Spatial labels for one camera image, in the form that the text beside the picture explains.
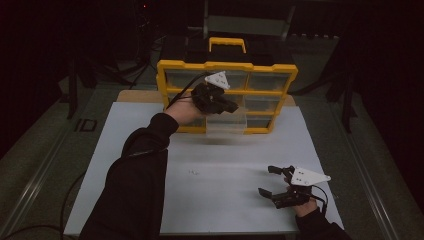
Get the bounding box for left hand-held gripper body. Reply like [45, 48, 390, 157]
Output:
[190, 70, 231, 116]

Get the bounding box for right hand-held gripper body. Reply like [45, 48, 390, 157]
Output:
[271, 166, 332, 210]

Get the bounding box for yellow black organizer case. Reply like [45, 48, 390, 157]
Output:
[155, 37, 299, 135]

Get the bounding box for person's left hand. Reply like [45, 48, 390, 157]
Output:
[165, 96, 205, 127]

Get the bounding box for person's right hand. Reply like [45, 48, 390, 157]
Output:
[283, 177, 320, 218]

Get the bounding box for grid of clear drawers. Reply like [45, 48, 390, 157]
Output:
[165, 69, 291, 129]

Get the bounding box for black metal stand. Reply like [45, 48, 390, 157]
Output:
[66, 58, 98, 120]
[324, 66, 358, 134]

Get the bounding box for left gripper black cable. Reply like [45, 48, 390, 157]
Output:
[124, 71, 213, 159]

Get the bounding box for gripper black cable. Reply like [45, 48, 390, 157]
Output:
[124, 71, 213, 159]
[310, 184, 330, 216]

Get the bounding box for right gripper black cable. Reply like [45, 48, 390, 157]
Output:
[310, 184, 330, 216]

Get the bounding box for metal floor rail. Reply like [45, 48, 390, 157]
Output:
[0, 128, 84, 238]
[335, 132, 401, 240]

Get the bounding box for black floor cable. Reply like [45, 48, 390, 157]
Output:
[0, 170, 88, 240]

